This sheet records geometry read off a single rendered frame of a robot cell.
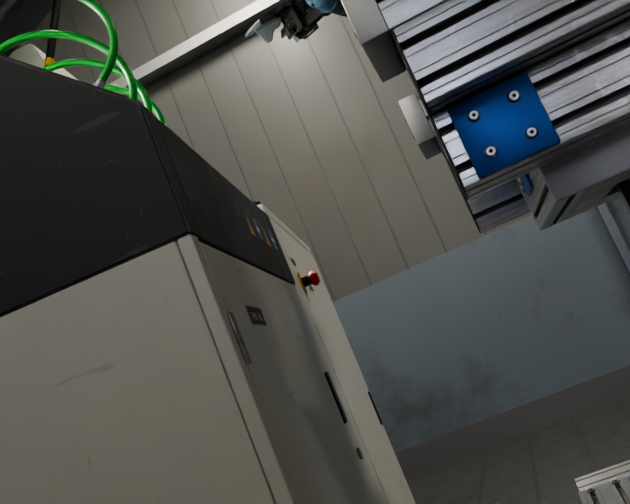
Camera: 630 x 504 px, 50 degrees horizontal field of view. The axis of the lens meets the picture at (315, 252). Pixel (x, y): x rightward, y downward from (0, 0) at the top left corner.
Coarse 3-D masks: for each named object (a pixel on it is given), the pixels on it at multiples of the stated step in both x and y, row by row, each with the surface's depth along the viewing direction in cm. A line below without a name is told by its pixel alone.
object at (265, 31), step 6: (276, 18) 167; (258, 24) 167; (264, 24) 167; (270, 24) 167; (276, 24) 167; (252, 30) 168; (258, 30) 168; (264, 30) 167; (270, 30) 167; (246, 36) 169; (264, 36) 167; (270, 36) 167
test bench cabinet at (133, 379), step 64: (192, 256) 72; (0, 320) 74; (64, 320) 73; (128, 320) 72; (192, 320) 71; (0, 384) 73; (64, 384) 72; (128, 384) 71; (192, 384) 70; (0, 448) 72; (64, 448) 71; (128, 448) 70; (192, 448) 69; (256, 448) 68
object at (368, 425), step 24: (24, 48) 156; (288, 240) 161; (288, 264) 142; (312, 264) 196; (312, 288) 168; (312, 312) 148; (336, 312) 208; (336, 336) 175; (336, 360) 152; (360, 384) 184; (360, 408) 159; (360, 432) 140; (384, 432) 194; (384, 456) 166; (384, 480) 146
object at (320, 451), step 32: (224, 256) 84; (224, 288) 76; (256, 288) 95; (288, 288) 127; (256, 320) 86; (288, 320) 111; (256, 352) 79; (288, 352) 99; (320, 352) 133; (256, 384) 72; (288, 384) 89; (320, 384) 116; (288, 416) 81; (320, 416) 103; (288, 448) 74; (320, 448) 92; (352, 448) 121; (320, 480) 83; (352, 480) 107
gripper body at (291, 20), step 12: (288, 0) 166; (288, 12) 166; (300, 12) 166; (312, 12) 163; (324, 12) 162; (288, 24) 167; (300, 24) 164; (312, 24) 166; (288, 36) 167; (300, 36) 170
